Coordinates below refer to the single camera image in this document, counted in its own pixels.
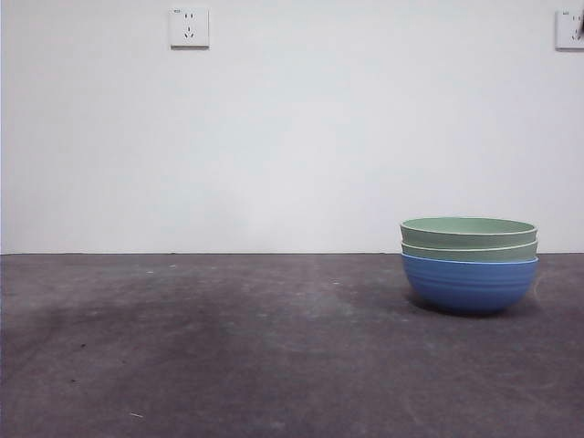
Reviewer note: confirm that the white wall socket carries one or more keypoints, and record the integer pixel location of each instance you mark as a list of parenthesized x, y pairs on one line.
[(566, 29), (190, 27)]

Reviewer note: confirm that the green ribbed bowl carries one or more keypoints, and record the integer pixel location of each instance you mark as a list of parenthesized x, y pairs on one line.
[(470, 254), (470, 230)]

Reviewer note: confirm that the blue ribbed bowl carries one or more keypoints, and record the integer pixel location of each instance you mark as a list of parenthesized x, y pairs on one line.
[(470, 287)]

